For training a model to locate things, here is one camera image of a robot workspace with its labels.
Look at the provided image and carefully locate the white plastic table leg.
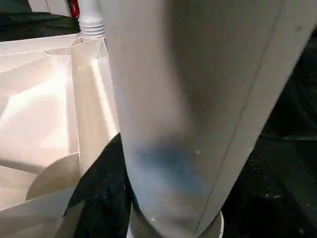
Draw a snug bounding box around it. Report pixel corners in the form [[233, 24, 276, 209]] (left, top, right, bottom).
[[98, 0, 317, 238], [78, 0, 106, 40]]

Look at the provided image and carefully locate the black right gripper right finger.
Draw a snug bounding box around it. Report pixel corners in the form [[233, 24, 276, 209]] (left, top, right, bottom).
[[220, 148, 317, 238]]

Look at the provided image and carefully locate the white plastic table top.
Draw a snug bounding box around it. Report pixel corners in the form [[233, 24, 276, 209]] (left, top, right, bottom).
[[0, 33, 122, 238]]

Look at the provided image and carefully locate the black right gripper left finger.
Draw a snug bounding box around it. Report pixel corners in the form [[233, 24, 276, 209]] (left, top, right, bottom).
[[53, 135, 136, 238]]

